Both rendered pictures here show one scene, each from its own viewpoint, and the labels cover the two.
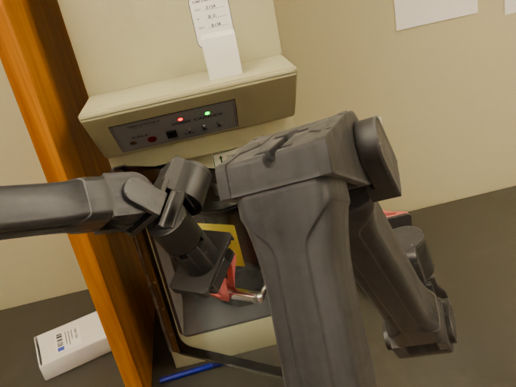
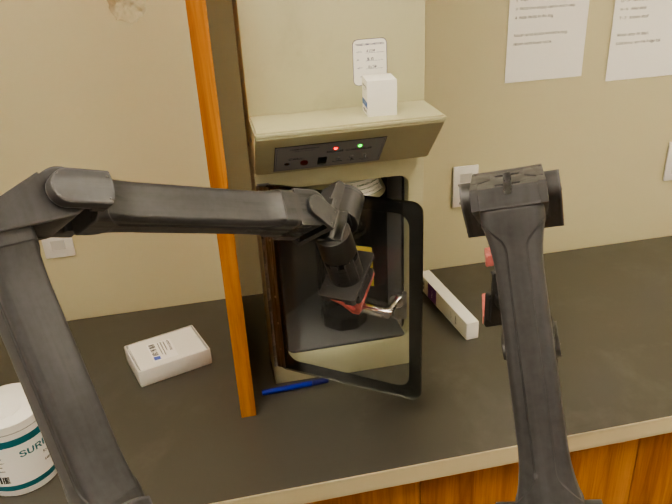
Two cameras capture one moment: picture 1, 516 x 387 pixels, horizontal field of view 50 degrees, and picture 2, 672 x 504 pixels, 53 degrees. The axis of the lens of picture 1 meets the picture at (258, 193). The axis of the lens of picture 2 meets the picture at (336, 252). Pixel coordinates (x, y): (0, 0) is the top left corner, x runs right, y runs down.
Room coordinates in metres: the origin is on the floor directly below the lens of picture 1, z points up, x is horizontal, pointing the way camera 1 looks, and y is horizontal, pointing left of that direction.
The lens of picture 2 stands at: (-0.29, 0.23, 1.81)
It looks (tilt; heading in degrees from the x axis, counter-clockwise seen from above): 26 degrees down; 353
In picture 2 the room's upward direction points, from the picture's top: 3 degrees counter-clockwise
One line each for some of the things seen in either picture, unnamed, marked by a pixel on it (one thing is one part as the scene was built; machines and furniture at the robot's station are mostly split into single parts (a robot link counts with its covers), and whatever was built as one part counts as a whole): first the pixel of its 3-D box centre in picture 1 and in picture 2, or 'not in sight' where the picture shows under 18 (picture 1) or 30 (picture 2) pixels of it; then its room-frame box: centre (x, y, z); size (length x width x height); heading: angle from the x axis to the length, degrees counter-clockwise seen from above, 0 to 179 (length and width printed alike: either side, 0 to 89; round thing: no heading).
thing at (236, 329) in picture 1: (216, 276); (342, 294); (0.79, 0.10, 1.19); 0.30 x 0.01 x 0.40; 57
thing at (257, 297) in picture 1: (244, 288); (373, 304); (0.73, 0.05, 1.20); 0.10 x 0.05 x 0.03; 57
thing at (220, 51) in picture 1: (221, 54); (379, 94); (0.84, 0.01, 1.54); 0.05 x 0.05 x 0.06; 89
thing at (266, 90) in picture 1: (194, 114); (346, 144); (0.84, 0.07, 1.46); 0.32 x 0.12 x 0.10; 94
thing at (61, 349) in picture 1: (75, 342); (168, 354); (1.02, 0.46, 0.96); 0.16 x 0.12 x 0.04; 112
